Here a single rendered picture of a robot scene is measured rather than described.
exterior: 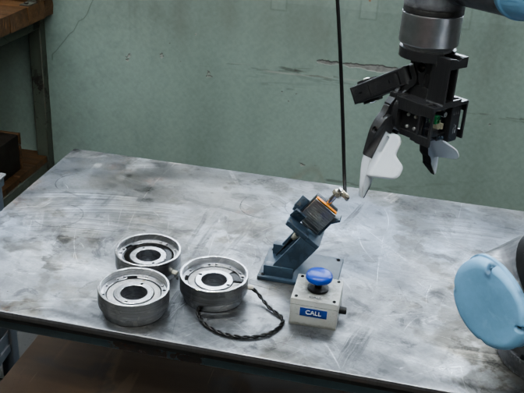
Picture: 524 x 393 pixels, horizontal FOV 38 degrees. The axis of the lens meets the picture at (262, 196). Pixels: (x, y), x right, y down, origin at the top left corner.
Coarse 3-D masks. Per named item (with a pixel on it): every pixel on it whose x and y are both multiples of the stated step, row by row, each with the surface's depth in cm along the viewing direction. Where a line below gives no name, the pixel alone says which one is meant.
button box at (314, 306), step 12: (300, 276) 116; (300, 288) 113; (312, 288) 112; (324, 288) 113; (336, 288) 114; (300, 300) 110; (312, 300) 110; (324, 300) 110; (336, 300) 111; (300, 312) 111; (312, 312) 111; (324, 312) 110; (336, 312) 110; (300, 324) 112; (312, 324) 112; (324, 324) 111; (336, 324) 112
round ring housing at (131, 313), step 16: (112, 272) 115; (128, 272) 116; (144, 272) 116; (128, 288) 114; (144, 288) 114; (160, 288) 114; (112, 304) 108; (128, 304) 110; (144, 304) 108; (160, 304) 110; (112, 320) 110; (128, 320) 108; (144, 320) 110
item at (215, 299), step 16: (208, 256) 121; (192, 272) 118; (208, 272) 118; (224, 272) 119; (240, 272) 119; (192, 288) 112; (208, 288) 114; (224, 288) 115; (240, 288) 114; (192, 304) 115; (208, 304) 112; (224, 304) 113
